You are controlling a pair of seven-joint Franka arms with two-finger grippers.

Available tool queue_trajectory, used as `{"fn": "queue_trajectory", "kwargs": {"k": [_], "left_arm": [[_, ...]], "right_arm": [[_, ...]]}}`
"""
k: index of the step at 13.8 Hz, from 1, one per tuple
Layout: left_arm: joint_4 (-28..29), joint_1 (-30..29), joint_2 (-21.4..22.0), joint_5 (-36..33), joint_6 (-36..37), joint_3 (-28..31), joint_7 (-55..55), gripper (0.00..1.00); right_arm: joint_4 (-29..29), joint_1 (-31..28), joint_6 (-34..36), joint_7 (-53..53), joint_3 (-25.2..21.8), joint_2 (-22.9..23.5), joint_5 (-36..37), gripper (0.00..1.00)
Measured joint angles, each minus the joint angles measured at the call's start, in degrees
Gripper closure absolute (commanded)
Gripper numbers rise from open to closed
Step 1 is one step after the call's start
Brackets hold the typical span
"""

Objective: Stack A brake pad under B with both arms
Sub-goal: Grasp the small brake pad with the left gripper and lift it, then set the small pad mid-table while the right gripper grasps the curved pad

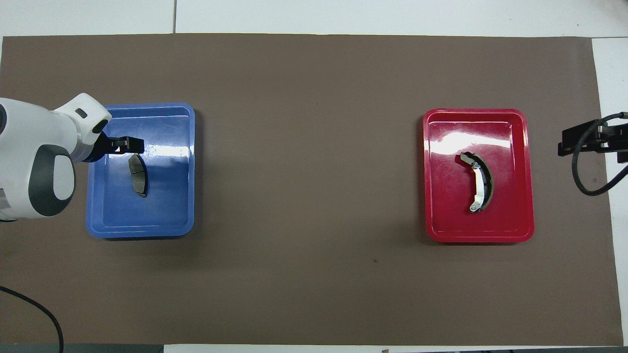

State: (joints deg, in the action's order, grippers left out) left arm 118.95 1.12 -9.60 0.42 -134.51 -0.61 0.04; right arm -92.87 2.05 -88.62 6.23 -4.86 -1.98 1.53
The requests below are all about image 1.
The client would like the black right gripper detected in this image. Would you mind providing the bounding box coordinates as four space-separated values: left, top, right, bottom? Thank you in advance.
557 119 628 165

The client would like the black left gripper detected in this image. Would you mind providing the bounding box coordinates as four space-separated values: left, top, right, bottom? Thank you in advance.
83 133 145 163

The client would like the dark brake pad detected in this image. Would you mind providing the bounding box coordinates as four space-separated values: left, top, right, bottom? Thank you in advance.
128 153 148 198

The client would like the blue plastic tray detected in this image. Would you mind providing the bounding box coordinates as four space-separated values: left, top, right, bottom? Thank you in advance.
86 102 196 239

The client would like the red plastic tray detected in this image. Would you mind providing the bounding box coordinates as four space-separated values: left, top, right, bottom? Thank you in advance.
423 108 535 244

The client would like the brown table mat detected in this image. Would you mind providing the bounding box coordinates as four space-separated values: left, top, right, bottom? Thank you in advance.
0 33 624 346

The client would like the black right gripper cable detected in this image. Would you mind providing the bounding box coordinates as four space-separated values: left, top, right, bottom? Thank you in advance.
571 112 628 197

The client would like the thin black loose cable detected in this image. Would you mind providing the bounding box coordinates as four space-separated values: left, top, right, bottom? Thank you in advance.
0 285 65 353

